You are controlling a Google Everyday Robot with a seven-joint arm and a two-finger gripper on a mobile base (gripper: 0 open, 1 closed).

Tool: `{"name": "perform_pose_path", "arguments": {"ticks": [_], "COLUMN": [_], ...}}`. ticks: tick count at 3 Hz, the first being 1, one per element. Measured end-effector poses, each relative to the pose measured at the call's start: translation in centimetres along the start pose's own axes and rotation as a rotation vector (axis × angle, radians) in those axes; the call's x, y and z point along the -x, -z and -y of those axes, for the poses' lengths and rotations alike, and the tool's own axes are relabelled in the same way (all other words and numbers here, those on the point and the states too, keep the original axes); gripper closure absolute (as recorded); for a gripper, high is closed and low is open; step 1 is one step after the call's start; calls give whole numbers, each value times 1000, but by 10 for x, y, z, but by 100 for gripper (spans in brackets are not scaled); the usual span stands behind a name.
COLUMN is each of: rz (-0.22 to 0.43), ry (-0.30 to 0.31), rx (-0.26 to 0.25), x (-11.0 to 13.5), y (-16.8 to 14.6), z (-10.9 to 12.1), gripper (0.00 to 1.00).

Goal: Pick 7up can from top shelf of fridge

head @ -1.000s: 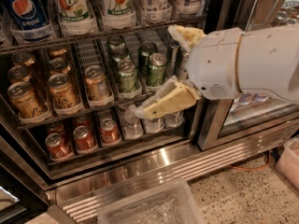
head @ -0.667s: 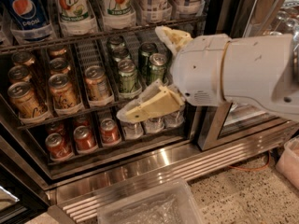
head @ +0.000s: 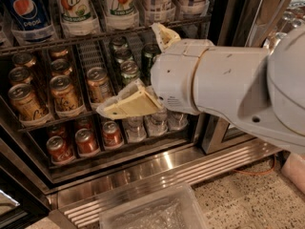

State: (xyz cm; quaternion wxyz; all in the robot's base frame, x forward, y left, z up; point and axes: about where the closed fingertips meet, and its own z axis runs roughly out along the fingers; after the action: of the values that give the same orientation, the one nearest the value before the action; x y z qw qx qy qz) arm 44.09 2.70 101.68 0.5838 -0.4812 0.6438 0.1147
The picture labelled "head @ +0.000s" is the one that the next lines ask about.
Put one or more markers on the clear plastic bin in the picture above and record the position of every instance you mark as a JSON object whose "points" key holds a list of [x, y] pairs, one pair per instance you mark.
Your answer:
{"points": [[174, 207]]}

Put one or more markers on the middle second-lane gold can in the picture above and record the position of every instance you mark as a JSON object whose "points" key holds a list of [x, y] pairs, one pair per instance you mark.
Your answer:
{"points": [[61, 67]]}

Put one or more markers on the middle left gold can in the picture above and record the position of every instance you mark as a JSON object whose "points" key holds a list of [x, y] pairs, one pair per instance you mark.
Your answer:
{"points": [[20, 75]]}

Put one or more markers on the middle green can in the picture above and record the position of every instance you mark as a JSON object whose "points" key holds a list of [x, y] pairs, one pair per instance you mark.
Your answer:
{"points": [[123, 55]]}

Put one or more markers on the pink plastic container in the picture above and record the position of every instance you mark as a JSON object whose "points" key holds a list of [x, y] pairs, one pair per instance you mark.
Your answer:
{"points": [[294, 170]]}

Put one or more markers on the white 7up can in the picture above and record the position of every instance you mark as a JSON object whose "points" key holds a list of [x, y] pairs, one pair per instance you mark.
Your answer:
{"points": [[120, 14], [76, 16]]}

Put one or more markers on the top wire shelf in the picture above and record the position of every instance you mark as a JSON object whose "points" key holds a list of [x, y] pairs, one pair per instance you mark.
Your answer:
{"points": [[96, 37]]}

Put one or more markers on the right red can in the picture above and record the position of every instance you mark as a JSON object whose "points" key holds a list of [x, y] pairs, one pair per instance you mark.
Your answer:
{"points": [[111, 135]]}

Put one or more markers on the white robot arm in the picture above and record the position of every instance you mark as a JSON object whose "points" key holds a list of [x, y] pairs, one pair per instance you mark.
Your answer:
{"points": [[260, 92]]}

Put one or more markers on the right water bottle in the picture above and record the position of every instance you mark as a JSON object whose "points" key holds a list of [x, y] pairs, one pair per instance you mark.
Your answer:
{"points": [[177, 121]]}

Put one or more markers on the red can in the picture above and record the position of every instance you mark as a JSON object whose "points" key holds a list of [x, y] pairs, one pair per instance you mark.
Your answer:
{"points": [[83, 123], [58, 129], [111, 135], [85, 141], [59, 149]]}

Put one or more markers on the back middle red can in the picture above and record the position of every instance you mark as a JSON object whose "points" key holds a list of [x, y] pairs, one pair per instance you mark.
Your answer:
{"points": [[83, 123]]}

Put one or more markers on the third-lane gold can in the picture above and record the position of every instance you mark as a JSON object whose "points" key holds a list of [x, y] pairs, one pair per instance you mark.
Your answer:
{"points": [[99, 84]]}

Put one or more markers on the front second-lane gold can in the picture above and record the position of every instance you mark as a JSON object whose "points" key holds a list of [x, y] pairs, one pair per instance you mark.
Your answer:
{"points": [[64, 94]]}

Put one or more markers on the second-lane gold can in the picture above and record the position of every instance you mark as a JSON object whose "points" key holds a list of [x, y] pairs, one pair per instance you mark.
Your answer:
{"points": [[61, 67], [59, 53], [64, 94]]}

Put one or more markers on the front green can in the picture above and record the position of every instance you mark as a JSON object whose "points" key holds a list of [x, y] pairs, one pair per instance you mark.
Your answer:
{"points": [[129, 72]]}

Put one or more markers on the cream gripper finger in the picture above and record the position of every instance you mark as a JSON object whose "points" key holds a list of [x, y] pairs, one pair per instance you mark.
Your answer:
{"points": [[165, 37], [133, 100]]}

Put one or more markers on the front middle red can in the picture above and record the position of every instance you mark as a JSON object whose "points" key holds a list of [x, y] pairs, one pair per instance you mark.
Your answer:
{"points": [[85, 141]]}

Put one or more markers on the back left gold can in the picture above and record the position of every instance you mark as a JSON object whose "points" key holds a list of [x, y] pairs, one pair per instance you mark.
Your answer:
{"points": [[24, 59]]}

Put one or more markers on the front left gold can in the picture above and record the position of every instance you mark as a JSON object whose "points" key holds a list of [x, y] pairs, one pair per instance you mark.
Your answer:
{"points": [[27, 102]]}

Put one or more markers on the back second-lane gold can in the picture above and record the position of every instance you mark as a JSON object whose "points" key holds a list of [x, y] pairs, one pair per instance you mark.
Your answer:
{"points": [[59, 53]]}

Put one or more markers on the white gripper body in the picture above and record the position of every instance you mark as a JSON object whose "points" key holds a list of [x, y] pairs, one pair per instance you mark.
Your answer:
{"points": [[175, 75]]}

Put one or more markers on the green can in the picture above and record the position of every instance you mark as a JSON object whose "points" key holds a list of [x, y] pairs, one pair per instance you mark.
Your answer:
{"points": [[118, 42], [123, 55], [148, 54], [129, 72]]}

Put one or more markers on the back right green can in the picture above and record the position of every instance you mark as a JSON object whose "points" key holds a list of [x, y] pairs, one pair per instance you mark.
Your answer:
{"points": [[148, 54]]}

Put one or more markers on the blue Pepsi can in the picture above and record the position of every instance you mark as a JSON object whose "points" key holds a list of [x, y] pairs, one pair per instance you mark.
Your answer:
{"points": [[29, 15]]}

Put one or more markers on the steel fridge bottom grille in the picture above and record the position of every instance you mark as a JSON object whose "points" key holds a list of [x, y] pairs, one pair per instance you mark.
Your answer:
{"points": [[80, 204]]}

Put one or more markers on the front left red can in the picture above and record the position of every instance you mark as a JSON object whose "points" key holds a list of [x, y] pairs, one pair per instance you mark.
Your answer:
{"points": [[59, 149]]}

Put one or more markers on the steel fridge glass door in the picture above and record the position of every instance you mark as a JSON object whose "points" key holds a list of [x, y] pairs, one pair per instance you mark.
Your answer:
{"points": [[260, 92]]}

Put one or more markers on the back left red can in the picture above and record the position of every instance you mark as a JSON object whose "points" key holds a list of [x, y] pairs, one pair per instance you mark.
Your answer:
{"points": [[58, 129]]}

